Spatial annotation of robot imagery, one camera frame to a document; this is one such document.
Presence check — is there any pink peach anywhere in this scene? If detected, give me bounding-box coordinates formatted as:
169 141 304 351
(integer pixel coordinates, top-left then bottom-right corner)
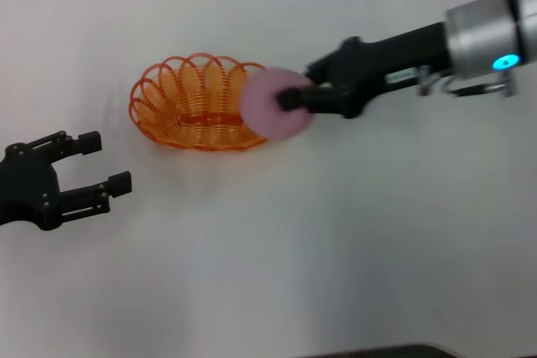
239 65 316 142

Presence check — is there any right arm cable with connector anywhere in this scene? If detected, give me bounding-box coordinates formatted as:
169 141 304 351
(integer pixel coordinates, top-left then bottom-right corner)
416 65 519 100

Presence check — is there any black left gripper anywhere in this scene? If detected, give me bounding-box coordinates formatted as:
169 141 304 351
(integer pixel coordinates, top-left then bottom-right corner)
0 130 133 232

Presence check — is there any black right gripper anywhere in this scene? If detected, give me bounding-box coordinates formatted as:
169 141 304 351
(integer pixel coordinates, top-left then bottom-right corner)
275 21 453 121

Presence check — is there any orange woven plastic basket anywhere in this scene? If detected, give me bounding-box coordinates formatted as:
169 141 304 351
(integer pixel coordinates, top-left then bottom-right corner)
128 53 270 152

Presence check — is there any dark curved robot base edge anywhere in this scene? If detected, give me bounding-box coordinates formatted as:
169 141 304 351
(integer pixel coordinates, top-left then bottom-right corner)
292 342 459 358

